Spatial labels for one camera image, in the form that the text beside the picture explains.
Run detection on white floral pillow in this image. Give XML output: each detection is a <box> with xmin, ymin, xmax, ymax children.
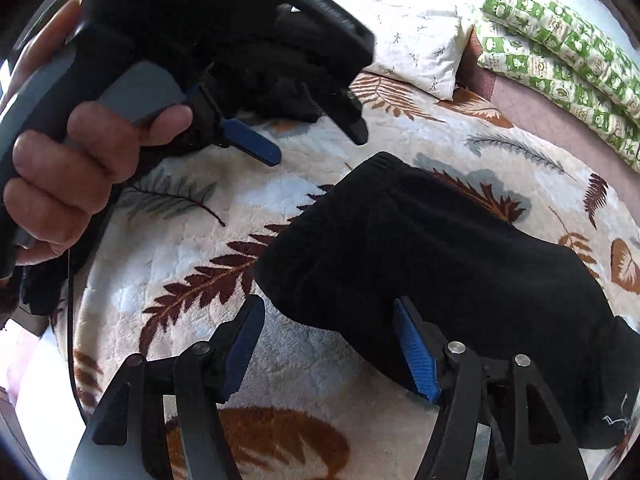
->
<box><xmin>345</xmin><ymin>0</ymin><xmax>473</xmax><ymax>102</ymax></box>

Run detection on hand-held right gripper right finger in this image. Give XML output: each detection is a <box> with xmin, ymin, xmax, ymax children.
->
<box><xmin>392</xmin><ymin>297</ymin><xmax>589</xmax><ymax>480</ymax></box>

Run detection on person's left hand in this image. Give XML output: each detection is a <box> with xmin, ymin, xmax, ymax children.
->
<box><xmin>0</xmin><ymin>0</ymin><xmax>194</xmax><ymax>267</ymax></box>

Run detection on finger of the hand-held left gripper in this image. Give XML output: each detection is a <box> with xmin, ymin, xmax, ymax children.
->
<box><xmin>299</xmin><ymin>67</ymin><xmax>370</xmax><ymax>147</ymax></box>
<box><xmin>186</xmin><ymin>86</ymin><xmax>282</xmax><ymax>167</ymax></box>

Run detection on pink bed sheet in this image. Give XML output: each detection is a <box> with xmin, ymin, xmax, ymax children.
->
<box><xmin>455</xmin><ymin>35</ymin><xmax>640</xmax><ymax>201</ymax></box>

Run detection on leaf print fleece blanket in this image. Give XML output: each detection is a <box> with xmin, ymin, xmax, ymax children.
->
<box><xmin>50</xmin><ymin>72</ymin><xmax>640</xmax><ymax>480</ymax></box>

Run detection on green patterned folded quilt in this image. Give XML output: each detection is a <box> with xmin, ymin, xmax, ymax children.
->
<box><xmin>472</xmin><ymin>0</ymin><xmax>640</xmax><ymax>173</ymax></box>

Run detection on black pants with yellow patch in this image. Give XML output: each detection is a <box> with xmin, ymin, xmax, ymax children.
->
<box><xmin>252</xmin><ymin>151</ymin><xmax>640</xmax><ymax>451</ymax></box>

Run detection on dark cloth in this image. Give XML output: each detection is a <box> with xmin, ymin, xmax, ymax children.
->
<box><xmin>235</xmin><ymin>72</ymin><xmax>323</xmax><ymax>126</ymax></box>

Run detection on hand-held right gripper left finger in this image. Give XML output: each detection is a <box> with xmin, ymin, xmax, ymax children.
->
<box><xmin>67</xmin><ymin>294</ymin><xmax>267</xmax><ymax>480</ymax></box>

